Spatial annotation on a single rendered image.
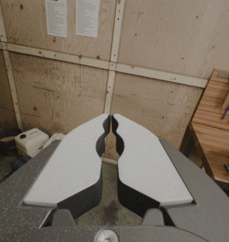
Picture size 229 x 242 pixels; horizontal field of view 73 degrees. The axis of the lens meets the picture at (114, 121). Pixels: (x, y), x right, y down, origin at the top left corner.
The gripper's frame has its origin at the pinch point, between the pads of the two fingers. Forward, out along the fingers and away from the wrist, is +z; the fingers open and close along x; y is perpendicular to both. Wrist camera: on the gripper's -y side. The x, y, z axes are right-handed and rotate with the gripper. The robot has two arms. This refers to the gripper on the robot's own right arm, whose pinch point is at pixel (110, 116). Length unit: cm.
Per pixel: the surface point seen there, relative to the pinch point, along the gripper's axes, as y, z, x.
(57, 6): -28, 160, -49
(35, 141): 101, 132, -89
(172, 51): 6, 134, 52
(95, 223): 145, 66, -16
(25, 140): 97, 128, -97
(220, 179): 66, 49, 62
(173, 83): 34, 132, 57
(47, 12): -24, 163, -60
